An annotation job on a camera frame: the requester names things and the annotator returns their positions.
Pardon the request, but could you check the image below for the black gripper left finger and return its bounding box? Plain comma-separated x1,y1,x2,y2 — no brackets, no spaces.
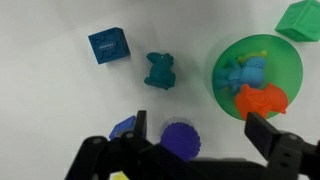
64,110,188,180

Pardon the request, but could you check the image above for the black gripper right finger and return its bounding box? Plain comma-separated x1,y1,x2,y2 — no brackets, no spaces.
244,111,320,180

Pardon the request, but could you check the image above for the dark teal rabbit toy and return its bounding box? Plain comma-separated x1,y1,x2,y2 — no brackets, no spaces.
143,51,177,91

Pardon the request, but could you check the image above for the yellow toy piece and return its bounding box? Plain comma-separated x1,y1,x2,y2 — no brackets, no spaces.
110,172,130,180

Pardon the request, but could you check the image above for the royal blue toy cube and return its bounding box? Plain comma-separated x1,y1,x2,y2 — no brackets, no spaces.
108,115,138,141

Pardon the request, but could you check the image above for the orange rubber toy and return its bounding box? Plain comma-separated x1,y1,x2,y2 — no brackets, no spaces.
234,82,289,121

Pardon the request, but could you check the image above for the green plastic bowl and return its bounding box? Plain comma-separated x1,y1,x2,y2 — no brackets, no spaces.
211,33,304,121

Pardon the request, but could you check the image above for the light blue rubber toy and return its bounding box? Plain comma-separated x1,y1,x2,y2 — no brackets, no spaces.
213,56,267,95

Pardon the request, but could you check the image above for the yellow green rubber toy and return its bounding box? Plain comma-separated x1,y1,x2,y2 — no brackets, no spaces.
237,50,269,65

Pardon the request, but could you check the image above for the green toy cube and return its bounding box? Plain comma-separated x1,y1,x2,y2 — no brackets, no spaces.
274,0,320,43

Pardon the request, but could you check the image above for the purple ridged cup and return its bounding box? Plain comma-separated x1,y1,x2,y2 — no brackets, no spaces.
159,117,202,162

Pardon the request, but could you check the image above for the dark blue printed cube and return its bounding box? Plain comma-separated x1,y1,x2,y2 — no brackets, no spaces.
87,26,132,65

